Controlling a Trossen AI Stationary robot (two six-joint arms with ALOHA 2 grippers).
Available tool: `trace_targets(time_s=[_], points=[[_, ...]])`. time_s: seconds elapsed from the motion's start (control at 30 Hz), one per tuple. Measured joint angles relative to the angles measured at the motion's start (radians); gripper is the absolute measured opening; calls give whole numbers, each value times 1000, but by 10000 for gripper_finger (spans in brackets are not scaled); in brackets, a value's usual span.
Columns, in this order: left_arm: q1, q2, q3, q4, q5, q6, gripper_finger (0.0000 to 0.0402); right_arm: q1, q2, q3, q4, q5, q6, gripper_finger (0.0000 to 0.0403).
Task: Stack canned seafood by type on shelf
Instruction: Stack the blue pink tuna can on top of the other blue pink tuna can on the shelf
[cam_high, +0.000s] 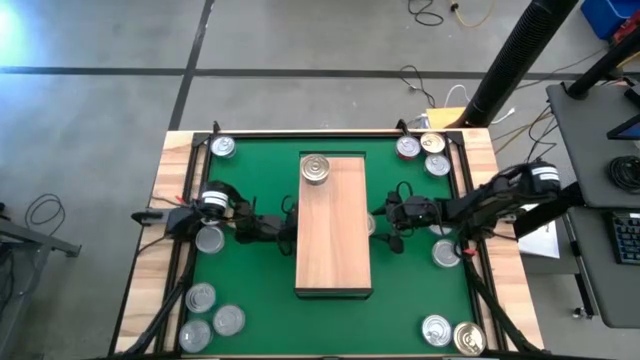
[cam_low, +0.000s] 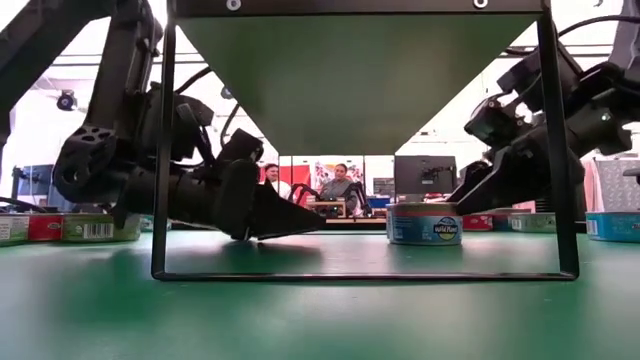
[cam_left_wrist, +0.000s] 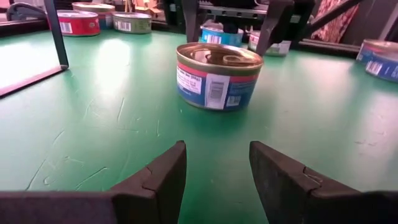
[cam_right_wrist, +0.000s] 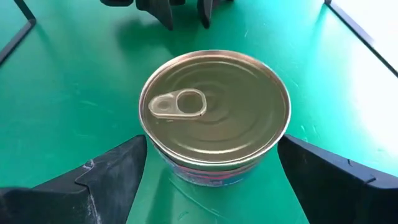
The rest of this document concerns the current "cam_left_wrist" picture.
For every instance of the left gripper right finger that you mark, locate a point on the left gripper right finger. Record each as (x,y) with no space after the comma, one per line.
(295,199)

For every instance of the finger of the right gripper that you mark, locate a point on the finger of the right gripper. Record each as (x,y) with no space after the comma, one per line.
(191,21)
(280,21)

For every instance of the green seafood can silver lid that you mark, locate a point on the green seafood can silver lid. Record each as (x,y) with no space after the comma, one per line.
(133,25)

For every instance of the blue seafood can bronze lid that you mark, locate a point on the blue seafood can bronze lid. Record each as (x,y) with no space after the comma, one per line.
(93,7)
(379,65)

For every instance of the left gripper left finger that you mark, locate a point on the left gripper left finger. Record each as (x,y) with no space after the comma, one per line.
(124,205)

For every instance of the red seafood can silver lid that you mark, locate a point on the red seafood can silver lid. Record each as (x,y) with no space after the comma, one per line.
(81,26)

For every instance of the blue seafood can silver lid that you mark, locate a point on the blue seafood can silver lid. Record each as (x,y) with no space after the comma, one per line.
(222,38)

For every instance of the cardboard box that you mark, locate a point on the cardboard box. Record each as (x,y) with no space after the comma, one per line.
(146,7)

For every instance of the green table mat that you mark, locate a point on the green table mat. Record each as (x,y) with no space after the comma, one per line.
(93,124)

